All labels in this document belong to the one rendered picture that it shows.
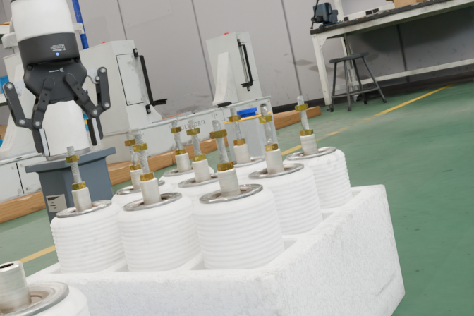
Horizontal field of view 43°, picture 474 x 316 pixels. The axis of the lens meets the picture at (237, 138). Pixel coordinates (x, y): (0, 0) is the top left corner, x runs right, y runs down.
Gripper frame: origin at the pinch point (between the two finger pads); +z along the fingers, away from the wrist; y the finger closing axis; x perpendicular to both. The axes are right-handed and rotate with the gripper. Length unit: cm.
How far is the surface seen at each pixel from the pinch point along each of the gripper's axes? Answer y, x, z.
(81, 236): -2.4, -4.5, 12.1
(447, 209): 84, 15, 34
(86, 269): -2.6, -4.3, 16.5
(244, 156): 26.1, 0.1, 8.2
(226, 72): 205, 325, -14
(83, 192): -0.1, -1.3, 7.0
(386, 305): 35, -17, 32
